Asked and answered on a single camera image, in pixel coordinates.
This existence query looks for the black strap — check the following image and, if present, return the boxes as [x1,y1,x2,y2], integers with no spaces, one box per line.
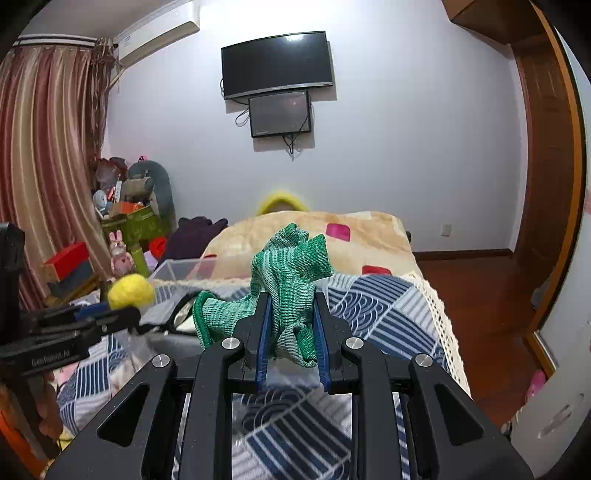
[137,291,204,334]

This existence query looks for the beige fleece blanket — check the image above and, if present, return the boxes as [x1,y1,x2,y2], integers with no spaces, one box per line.
[201,210,411,283]

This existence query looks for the yellow fluffy ball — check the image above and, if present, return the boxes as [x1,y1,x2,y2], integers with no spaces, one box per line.
[107,274,156,310]

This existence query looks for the grey green plush toy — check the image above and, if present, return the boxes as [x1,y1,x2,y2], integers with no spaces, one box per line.
[127,160,176,221]

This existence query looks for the yellow plush toy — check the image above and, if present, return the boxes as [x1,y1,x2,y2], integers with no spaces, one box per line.
[255,188,309,217]

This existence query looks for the blue patterned quilt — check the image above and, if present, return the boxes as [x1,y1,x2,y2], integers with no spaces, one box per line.
[54,272,472,480]

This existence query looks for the green knitted cloth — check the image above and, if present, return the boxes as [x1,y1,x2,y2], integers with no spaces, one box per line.
[193,223,334,369]

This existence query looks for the pink slipper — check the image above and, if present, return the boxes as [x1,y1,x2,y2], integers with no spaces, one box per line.
[525,370,546,398]

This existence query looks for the white air conditioner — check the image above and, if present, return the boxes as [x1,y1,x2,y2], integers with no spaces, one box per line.
[113,0,201,68]

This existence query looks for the small black wall monitor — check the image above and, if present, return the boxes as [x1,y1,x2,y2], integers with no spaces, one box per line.
[248,90,312,138]

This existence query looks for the white furniture panel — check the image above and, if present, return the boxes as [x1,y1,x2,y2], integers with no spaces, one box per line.
[510,323,591,480]

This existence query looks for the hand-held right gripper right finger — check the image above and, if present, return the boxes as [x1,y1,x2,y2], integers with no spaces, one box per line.
[313,292,534,480]

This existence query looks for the brown wooden cabinet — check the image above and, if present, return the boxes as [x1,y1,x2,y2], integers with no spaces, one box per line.
[441,0,550,47]

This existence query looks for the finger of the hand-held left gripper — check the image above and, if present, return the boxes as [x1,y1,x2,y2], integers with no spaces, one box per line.
[39,306,142,342]
[21,301,112,326]

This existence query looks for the pink bunny toy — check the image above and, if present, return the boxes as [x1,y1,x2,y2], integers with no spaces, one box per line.
[109,230,136,278]

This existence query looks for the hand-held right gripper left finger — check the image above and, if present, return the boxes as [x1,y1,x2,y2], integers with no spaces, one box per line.
[46,292,273,480]

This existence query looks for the dark purple garment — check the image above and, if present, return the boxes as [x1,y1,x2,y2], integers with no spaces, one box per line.
[163,216,230,265]

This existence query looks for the brown wooden door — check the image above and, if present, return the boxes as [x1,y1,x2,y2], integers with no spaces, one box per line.
[512,9,587,333]

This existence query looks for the green cardboard box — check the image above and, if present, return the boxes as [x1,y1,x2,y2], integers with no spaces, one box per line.
[100,205,163,243]

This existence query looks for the black wall television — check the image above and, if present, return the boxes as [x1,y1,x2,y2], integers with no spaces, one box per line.
[221,30,334,101]

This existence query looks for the striped red curtain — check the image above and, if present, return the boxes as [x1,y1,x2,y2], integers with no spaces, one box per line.
[0,39,116,311]

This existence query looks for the red box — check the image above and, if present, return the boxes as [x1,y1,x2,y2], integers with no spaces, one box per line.
[43,242,90,280]

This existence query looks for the clear plastic storage box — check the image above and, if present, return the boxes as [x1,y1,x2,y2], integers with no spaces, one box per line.
[147,257,252,296]

